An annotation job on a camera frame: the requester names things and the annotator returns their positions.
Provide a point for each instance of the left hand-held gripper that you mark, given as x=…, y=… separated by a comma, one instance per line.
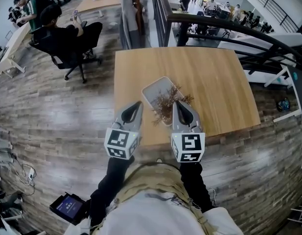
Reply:
x=116, y=141

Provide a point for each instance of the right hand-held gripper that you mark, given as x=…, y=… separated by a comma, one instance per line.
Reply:
x=190, y=143

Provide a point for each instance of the dried plant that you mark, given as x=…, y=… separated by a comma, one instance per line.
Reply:
x=165, y=104

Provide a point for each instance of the grey tray with white rim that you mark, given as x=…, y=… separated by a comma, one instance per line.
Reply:
x=155, y=89

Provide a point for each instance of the person's right forearm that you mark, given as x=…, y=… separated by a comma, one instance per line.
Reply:
x=194, y=185

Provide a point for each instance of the person's left forearm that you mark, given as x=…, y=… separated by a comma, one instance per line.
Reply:
x=111, y=187

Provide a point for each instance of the wooden table with white legs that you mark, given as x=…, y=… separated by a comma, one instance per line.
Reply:
x=209, y=82

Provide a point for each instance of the person's white shoe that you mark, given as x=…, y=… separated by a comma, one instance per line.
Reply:
x=159, y=159

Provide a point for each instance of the black office chair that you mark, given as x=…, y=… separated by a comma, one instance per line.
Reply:
x=65, y=62

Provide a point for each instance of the person's own body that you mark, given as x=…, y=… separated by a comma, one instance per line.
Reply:
x=153, y=212

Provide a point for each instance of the colourful bag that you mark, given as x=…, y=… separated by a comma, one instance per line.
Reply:
x=283, y=104

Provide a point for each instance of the grey partition screen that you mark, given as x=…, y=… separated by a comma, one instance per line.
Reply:
x=131, y=18

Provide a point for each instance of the black curved railing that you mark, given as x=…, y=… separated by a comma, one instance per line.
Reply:
x=239, y=27

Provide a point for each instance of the black tablet device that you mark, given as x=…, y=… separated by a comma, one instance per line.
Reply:
x=67, y=208

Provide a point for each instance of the white power strip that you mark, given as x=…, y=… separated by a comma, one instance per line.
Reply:
x=31, y=174

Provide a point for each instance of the group of people downstairs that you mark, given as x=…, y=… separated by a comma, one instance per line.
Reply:
x=214, y=6

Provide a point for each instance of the black-topped white table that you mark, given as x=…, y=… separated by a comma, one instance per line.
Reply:
x=301, y=89

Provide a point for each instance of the long wooden table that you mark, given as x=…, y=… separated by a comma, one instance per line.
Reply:
x=104, y=1

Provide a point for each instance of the white desk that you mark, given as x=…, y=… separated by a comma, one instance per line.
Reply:
x=11, y=53

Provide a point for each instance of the black balcony railing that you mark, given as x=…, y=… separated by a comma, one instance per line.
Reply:
x=270, y=4

